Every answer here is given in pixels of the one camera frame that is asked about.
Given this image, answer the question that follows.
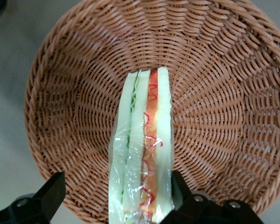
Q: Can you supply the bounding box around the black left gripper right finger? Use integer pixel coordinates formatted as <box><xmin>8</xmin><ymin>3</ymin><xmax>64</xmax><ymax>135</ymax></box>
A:
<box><xmin>164</xmin><ymin>171</ymin><xmax>264</xmax><ymax>224</ymax></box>

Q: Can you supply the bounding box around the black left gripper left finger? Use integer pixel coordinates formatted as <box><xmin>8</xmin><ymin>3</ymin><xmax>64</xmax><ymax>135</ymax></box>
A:
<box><xmin>0</xmin><ymin>172</ymin><xmax>67</xmax><ymax>224</ymax></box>

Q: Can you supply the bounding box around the triangle sandwich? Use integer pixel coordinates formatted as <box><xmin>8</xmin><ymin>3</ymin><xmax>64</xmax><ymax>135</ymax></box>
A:
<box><xmin>107</xmin><ymin>66</ymin><xmax>175</xmax><ymax>224</ymax></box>

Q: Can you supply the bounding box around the brown round wicker basket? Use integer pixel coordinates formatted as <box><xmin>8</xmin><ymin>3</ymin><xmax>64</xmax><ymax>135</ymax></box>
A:
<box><xmin>24</xmin><ymin>0</ymin><xmax>280</xmax><ymax>224</ymax></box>

